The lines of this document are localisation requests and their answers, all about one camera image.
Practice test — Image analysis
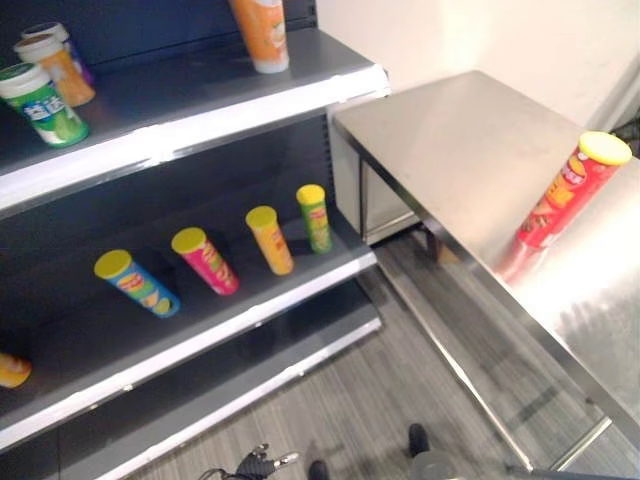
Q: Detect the red chip can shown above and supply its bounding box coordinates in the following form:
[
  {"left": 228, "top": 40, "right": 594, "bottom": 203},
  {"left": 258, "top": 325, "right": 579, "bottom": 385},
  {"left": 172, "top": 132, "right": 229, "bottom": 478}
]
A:
[{"left": 514, "top": 130, "right": 634, "bottom": 251}]

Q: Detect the grey metal shelf board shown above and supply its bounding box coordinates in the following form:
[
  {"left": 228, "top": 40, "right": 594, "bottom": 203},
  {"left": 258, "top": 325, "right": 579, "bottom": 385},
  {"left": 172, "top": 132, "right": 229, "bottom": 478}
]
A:
[
  {"left": 0, "top": 279, "right": 384, "bottom": 480},
  {"left": 0, "top": 27, "right": 392, "bottom": 217},
  {"left": 0, "top": 202, "right": 379, "bottom": 451}
]

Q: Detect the pink chip can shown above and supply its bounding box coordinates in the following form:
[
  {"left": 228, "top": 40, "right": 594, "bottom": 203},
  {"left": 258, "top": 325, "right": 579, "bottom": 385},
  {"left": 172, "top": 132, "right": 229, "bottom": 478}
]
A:
[{"left": 170, "top": 227, "right": 241, "bottom": 297}]

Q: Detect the green chip can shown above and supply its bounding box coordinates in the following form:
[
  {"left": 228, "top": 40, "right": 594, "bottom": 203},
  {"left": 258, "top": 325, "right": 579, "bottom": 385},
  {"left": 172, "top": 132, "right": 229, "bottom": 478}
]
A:
[{"left": 295, "top": 184, "right": 334, "bottom": 255}]

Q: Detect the orange gum bottle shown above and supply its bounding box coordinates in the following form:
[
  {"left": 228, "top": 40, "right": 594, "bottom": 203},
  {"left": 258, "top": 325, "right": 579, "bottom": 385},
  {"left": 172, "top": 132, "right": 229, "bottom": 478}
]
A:
[{"left": 13, "top": 34, "right": 98, "bottom": 108}]

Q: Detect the yellow chip can lying down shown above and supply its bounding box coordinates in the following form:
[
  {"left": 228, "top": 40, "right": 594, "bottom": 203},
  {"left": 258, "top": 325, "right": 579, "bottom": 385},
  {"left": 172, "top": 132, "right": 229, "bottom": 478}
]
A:
[{"left": 0, "top": 352, "right": 34, "bottom": 390}]

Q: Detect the robot right dark foot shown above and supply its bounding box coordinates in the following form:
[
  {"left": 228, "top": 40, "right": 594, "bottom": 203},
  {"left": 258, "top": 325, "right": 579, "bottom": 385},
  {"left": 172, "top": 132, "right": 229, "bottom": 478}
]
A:
[{"left": 407, "top": 422, "right": 432, "bottom": 459}]

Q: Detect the stainless steel table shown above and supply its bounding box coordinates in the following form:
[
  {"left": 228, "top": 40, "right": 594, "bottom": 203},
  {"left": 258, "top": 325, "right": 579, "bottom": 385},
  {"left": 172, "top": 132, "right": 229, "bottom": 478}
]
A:
[{"left": 331, "top": 69, "right": 640, "bottom": 474}]

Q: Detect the robot silver right leg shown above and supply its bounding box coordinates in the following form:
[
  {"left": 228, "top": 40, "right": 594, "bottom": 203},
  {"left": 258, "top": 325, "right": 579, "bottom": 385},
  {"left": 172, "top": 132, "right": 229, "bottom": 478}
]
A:
[{"left": 409, "top": 449, "right": 457, "bottom": 480}]

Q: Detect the tall orange chip can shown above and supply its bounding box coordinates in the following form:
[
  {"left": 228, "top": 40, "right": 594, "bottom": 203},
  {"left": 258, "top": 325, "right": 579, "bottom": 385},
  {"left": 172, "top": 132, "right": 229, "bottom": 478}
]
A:
[{"left": 227, "top": 0, "right": 292, "bottom": 76}]

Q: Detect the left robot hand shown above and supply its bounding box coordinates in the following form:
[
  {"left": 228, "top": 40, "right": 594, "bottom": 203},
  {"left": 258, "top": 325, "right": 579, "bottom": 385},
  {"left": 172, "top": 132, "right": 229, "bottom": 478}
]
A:
[{"left": 237, "top": 441, "right": 301, "bottom": 479}]

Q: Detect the dark grey shelving unit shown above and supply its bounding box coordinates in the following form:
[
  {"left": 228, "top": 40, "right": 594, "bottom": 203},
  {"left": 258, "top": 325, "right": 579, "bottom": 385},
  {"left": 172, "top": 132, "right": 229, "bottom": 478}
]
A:
[{"left": 0, "top": 0, "right": 392, "bottom": 480}]

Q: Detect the purple gum bottle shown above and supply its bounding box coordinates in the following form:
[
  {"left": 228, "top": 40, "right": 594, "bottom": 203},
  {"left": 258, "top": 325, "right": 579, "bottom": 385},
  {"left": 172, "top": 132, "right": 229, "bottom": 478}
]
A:
[{"left": 20, "top": 21, "right": 96, "bottom": 86}]

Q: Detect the green gum bottle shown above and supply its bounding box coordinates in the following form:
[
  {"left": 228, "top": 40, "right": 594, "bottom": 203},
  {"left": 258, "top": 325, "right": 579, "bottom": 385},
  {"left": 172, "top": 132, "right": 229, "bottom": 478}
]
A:
[{"left": 0, "top": 62, "right": 92, "bottom": 150}]

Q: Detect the blue chip can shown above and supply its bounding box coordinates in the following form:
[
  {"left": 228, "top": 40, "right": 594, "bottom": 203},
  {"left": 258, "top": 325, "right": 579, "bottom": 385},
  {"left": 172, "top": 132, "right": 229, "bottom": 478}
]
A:
[{"left": 93, "top": 249, "right": 182, "bottom": 320}]

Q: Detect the yellow orange chip can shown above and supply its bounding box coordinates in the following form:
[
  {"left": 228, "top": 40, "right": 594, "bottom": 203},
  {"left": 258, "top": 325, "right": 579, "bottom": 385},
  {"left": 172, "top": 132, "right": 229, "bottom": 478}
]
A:
[{"left": 244, "top": 205, "right": 296, "bottom": 277}]

